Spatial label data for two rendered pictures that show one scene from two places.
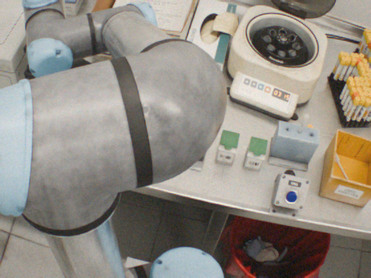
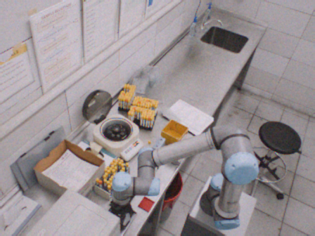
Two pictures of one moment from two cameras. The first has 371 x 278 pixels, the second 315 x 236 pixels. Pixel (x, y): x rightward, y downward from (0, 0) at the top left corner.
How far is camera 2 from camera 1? 105 cm
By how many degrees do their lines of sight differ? 45
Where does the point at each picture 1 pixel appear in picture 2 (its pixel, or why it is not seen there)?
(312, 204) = not seen: hidden behind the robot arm
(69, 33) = (150, 173)
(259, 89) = (131, 149)
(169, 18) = (80, 166)
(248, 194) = (169, 171)
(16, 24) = (96, 213)
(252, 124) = not seen: hidden behind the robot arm
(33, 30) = (143, 187)
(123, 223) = not seen: outside the picture
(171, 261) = (217, 183)
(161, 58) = (231, 128)
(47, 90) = (240, 149)
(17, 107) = (245, 155)
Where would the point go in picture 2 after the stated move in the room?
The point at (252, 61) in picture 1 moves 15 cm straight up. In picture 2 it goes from (124, 144) to (124, 126)
